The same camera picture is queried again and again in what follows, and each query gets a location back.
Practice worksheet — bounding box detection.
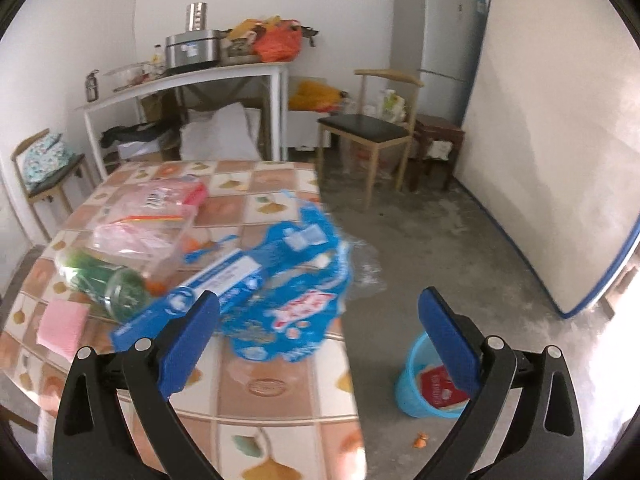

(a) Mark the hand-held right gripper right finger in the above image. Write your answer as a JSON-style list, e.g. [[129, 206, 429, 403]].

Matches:
[[410, 286, 586, 480]]

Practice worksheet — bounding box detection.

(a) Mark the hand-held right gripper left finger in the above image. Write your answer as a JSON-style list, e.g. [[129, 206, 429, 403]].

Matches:
[[52, 290, 223, 480]]

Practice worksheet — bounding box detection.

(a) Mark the blue plastic waste basket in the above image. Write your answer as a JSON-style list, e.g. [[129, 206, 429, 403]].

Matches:
[[396, 332, 473, 420]]

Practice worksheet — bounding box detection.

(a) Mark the long blue white carton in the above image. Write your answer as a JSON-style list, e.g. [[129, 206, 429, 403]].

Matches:
[[110, 246, 283, 353]]

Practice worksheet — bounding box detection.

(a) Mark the clear bottle with green contents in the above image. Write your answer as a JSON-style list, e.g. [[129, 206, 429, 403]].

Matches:
[[57, 247, 151, 323]]

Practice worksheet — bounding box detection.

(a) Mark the clear plastic bag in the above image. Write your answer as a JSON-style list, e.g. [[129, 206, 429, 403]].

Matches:
[[92, 204, 198, 291]]

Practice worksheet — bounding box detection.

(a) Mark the blue printed plastic bag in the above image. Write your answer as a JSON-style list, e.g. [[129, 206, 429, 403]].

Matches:
[[182, 190, 388, 363]]

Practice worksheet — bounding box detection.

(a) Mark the pink sponge cloth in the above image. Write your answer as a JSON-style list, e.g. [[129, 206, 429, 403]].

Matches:
[[37, 299, 88, 361]]

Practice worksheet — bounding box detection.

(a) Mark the pink packet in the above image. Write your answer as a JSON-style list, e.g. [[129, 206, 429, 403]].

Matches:
[[117, 175, 208, 211]]

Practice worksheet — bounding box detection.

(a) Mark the red card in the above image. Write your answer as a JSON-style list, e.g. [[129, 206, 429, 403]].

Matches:
[[420, 365, 471, 408]]

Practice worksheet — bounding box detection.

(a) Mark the ginkgo patterned tablecloth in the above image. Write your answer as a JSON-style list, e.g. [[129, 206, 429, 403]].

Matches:
[[0, 160, 368, 480]]

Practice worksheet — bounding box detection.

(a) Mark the wooden chair with dark seat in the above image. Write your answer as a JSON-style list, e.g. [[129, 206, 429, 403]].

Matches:
[[11, 129, 96, 241]]

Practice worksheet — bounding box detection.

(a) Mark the dark wooden stool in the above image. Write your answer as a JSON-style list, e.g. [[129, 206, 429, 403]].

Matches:
[[407, 114, 466, 192]]

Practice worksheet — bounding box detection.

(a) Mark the white sack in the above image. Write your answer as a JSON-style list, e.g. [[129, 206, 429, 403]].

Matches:
[[179, 102, 263, 161]]

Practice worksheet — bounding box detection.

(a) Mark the black cloth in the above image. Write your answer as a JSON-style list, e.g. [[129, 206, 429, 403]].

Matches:
[[100, 122, 173, 148]]

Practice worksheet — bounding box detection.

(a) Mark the wooden chair with black seat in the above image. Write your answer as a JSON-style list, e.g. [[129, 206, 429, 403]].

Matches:
[[316, 68, 425, 211]]

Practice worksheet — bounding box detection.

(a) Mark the white mattress with blue edge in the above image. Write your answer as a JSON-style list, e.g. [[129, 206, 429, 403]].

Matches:
[[452, 0, 640, 318]]

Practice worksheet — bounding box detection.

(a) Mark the floral patterned cushion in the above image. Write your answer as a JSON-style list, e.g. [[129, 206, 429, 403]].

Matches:
[[24, 132, 76, 192]]

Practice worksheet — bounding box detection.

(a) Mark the cardboard box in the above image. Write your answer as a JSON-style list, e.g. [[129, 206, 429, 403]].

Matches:
[[140, 94, 166, 123]]

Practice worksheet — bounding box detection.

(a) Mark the white box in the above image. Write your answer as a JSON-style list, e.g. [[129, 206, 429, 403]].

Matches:
[[287, 110, 321, 151]]

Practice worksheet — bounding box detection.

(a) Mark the white plastic bag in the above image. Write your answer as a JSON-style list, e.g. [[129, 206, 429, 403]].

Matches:
[[367, 89, 408, 123]]

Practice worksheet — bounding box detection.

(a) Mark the white side table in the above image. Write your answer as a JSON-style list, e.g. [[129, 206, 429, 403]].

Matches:
[[76, 61, 291, 181]]

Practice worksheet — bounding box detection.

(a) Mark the glass bowl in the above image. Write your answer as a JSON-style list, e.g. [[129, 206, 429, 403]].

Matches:
[[103, 62, 153, 86]]

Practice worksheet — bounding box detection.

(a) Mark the yellow bag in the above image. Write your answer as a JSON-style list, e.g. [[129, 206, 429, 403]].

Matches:
[[289, 80, 348, 113]]

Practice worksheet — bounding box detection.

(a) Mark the silver rice cooker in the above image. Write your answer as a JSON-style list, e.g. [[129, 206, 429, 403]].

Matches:
[[165, 30, 223, 71]]

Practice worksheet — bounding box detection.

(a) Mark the metal tray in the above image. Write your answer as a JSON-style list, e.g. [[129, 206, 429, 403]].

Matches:
[[220, 40, 262, 66]]

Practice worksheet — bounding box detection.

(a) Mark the grey refrigerator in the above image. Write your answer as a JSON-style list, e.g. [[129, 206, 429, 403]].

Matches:
[[391, 0, 488, 126]]

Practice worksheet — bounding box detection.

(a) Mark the orange plastic bag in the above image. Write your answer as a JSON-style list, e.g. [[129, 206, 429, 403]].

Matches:
[[251, 20, 304, 62]]

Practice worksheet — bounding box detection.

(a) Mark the yellow packet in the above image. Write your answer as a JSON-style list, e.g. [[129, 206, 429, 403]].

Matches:
[[227, 17, 281, 41]]

